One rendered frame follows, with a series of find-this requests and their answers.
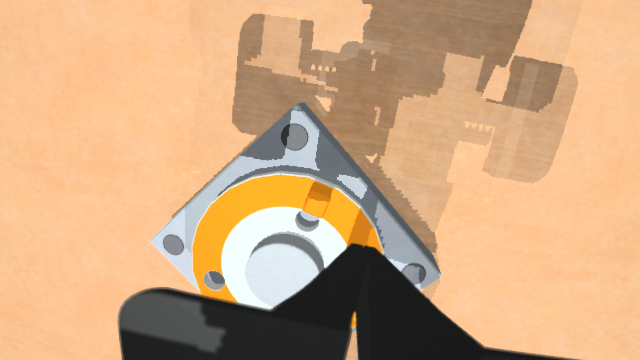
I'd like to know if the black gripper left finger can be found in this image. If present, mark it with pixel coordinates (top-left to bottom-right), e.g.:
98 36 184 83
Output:
117 243 366 360

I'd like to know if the orange and white round plate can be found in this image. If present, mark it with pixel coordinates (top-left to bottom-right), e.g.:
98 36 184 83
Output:
192 171 383 309

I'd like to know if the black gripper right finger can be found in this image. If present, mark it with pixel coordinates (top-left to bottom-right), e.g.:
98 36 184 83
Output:
355 246 579 360

